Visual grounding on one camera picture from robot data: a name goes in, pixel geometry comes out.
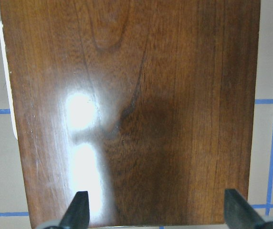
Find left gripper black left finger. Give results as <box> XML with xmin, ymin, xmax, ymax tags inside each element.
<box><xmin>58</xmin><ymin>191</ymin><xmax>90</xmax><ymax>228</ymax></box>

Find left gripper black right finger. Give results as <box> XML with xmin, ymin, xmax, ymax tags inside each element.
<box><xmin>224</xmin><ymin>189</ymin><xmax>269</xmax><ymax>229</ymax></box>

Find white drawer handle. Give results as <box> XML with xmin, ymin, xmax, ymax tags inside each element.
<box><xmin>0</xmin><ymin>21</ymin><xmax>18</xmax><ymax>140</ymax></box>

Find dark wooden drawer cabinet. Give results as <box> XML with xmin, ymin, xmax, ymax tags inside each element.
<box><xmin>0</xmin><ymin>0</ymin><xmax>261</xmax><ymax>228</ymax></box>

